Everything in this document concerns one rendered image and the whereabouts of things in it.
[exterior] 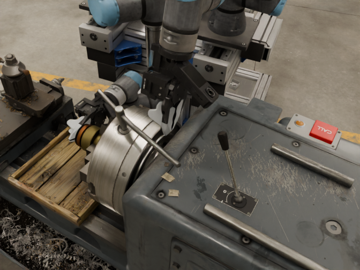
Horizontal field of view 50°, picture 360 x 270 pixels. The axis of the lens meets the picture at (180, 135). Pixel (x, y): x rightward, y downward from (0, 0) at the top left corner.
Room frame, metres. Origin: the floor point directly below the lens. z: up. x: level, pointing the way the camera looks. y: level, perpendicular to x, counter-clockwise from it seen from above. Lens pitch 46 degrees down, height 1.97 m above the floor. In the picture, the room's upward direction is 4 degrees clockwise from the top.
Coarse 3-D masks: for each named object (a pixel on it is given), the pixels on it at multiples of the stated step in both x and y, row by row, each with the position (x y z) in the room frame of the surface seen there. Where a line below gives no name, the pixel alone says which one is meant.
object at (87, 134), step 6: (84, 126) 0.82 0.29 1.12; (90, 126) 0.82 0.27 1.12; (96, 126) 0.83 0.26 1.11; (78, 132) 0.80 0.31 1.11; (84, 132) 0.80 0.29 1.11; (90, 132) 0.80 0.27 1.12; (96, 132) 0.79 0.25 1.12; (78, 138) 0.79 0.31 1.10; (84, 138) 0.78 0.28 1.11; (90, 138) 0.78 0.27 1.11; (96, 138) 0.78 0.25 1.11; (78, 144) 0.78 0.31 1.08; (84, 144) 0.77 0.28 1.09; (90, 144) 0.76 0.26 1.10; (96, 144) 0.77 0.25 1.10; (84, 150) 0.77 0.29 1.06
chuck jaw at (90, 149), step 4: (92, 144) 0.77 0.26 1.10; (88, 148) 0.75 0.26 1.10; (92, 148) 0.75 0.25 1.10; (88, 152) 0.74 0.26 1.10; (92, 152) 0.73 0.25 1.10; (88, 156) 0.71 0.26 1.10; (88, 160) 0.70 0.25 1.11; (88, 164) 0.68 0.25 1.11; (84, 168) 0.67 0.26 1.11; (80, 172) 0.66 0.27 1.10; (84, 172) 0.65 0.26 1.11; (80, 176) 0.66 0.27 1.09; (84, 176) 0.65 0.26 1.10; (84, 180) 0.65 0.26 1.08; (88, 184) 0.62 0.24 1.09; (92, 184) 0.62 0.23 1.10; (88, 188) 0.62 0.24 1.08; (92, 188) 0.62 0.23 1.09; (92, 192) 0.62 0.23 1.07
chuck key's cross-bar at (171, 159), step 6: (102, 96) 0.75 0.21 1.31; (108, 102) 0.73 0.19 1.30; (114, 108) 0.71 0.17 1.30; (126, 120) 0.68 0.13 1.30; (132, 126) 0.66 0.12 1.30; (138, 132) 0.63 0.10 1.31; (144, 138) 0.61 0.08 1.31; (150, 138) 0.61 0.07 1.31; (150, 144) 0.59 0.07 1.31; (156, 144) 0.59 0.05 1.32; (162, 150) 0.57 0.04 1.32; (168, 156) 0.55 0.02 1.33; (174, 162) 0.53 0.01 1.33
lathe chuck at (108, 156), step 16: (128, 112) 0.77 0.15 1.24; (144, 112) 0.79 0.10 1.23; (112, 128) 0.71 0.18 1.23; (144, 128) 0.72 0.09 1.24; (112, 144) 0.67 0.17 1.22; (128, 144) 0.67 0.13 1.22; (96, 160) 0.64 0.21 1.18; (112, 160) 0.63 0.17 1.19; (96, 176) 0.62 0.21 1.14; (112, 176) 0.61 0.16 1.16; (96, 192) 0.60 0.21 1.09; (112, 192) 0.58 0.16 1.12; (112, 208) 0.58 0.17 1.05
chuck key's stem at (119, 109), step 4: (116, 108) 0.70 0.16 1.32; (120, 108) 0.70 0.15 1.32; (116, 112) 0.69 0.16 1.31; (120, 112) 0.69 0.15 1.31; (124, 112) 0.70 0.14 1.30; (120, 116) 0.69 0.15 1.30; (120, 120) 0.69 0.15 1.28; (120, 124) 0.70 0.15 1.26; (124, 124) 0.70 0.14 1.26; (124, 128) 0.70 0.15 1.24
